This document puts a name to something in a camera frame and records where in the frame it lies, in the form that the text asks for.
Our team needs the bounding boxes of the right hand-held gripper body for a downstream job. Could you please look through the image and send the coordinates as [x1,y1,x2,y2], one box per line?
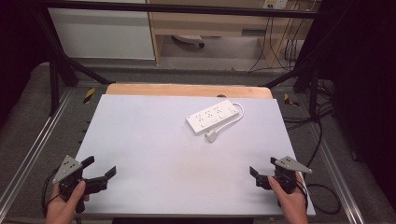
[255,155,314,195]

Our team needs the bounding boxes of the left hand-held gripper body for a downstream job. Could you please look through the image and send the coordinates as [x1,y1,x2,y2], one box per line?
[51,155,108,215]

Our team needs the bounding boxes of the white power strip cable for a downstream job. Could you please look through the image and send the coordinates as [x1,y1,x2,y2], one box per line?
[214,102,246,135]

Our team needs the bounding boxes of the white plug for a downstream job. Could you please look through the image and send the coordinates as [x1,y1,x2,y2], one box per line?
[205,129,219,144]

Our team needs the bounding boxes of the white power strip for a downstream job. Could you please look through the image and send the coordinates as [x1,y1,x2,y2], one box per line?
[185,99,241,135]

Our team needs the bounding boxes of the person's right hand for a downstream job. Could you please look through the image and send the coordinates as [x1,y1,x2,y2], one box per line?
[267,172,309,224]

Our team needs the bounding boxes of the person's left hand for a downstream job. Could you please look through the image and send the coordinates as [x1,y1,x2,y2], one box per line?
[45,180,92,224]

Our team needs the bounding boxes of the yellow black striped tape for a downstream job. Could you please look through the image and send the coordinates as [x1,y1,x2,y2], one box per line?
[283,92,301,107]
[82,87,96,105]

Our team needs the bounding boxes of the wooden board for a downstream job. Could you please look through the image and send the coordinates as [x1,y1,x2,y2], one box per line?
[105,82,275,100]

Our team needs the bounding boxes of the black curtain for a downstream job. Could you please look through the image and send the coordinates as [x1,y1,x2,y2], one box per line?
[0,0,52,120]
[303,0,396,213]

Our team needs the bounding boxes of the white cabinet panel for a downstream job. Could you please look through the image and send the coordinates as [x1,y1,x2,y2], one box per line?
[48,7,156,61]

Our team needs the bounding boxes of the white chair base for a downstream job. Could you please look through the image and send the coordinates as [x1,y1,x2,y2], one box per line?
[172,34,206,49]

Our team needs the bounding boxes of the light wooden desk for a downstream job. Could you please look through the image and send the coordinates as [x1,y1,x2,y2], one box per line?
[145,0,314,67]

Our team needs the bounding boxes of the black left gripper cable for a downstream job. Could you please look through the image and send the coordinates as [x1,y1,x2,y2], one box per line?
[41,168,61,217]

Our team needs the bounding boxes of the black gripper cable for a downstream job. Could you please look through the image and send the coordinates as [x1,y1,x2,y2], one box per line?
[302,119,342,216]
[41,168,61,217]

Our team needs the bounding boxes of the aluminium floor rail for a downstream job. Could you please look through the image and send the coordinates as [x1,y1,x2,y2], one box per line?
[0,88,75,213]
[310,123,366,224]

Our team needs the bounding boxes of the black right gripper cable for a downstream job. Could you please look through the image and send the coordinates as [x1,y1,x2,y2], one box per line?
[302,119,342,216]

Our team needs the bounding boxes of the black floor cables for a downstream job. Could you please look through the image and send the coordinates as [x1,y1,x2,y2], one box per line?
[280,78,336,133]

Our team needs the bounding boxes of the bundle of hanging cables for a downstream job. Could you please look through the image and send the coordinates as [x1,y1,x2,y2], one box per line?
[275,8,307,72]

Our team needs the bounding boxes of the thin black hanging cable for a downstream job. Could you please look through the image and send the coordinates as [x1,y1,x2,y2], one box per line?
[247,16,275,73]

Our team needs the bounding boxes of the white wall socket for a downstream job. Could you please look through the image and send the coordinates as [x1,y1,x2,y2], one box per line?
[262,0,290,10]

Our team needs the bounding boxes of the black metal frame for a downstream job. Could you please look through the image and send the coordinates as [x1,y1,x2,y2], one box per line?
[31,0,325,120]

